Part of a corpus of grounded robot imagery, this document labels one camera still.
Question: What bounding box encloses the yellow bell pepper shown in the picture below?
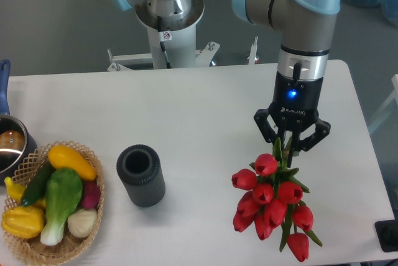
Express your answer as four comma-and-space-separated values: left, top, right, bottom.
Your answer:
1, 206, 44, 239

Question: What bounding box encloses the yellow squash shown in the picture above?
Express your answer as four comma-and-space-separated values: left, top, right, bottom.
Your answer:
48, 145, 97, 181

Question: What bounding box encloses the white furniture frame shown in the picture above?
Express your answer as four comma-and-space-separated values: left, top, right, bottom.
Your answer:
368, 74, 397, 135

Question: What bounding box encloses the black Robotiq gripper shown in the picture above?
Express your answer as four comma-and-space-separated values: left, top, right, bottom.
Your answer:
254, 73, 331, 157

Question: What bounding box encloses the white garlic bulb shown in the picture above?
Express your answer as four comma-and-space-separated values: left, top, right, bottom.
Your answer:
67, 209, 97, 238

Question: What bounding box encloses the green bok choy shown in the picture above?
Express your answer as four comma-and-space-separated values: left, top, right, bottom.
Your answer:
40, 168, 83, 246

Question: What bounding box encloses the dark green cucumber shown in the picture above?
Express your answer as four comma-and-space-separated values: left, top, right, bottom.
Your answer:
20, 161, 55, 207

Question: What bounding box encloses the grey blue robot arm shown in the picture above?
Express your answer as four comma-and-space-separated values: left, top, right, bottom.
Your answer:
112, 0, 340, 162

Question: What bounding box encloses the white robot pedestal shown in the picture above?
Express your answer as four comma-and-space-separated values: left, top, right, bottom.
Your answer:
108, 0, 220, 71

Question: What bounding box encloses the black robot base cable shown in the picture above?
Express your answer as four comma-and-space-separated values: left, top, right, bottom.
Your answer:
157, 16, 172, 70

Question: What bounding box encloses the small yellow banana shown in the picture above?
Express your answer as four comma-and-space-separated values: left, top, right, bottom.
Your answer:
4, 177, 47, 209

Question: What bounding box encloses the red tulip bouquet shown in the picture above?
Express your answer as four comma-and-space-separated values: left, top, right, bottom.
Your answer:
231, 138, 323, 262

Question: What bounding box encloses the woven wicker basket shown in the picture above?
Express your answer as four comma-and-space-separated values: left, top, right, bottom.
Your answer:
3, 141, 104, 265

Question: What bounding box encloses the black device at table edge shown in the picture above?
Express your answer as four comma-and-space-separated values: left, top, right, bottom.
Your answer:
374, 219, 397, 252

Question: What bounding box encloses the blue handled saucepan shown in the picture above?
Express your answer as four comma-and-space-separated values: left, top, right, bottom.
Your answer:
1, 59, 37, 185

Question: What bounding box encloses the purple radish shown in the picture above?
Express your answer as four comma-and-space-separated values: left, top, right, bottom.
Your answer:
81, 181, 101, 209

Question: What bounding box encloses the dark grey ribbed vase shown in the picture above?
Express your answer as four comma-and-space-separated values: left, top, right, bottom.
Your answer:
116, 144, 165, 208

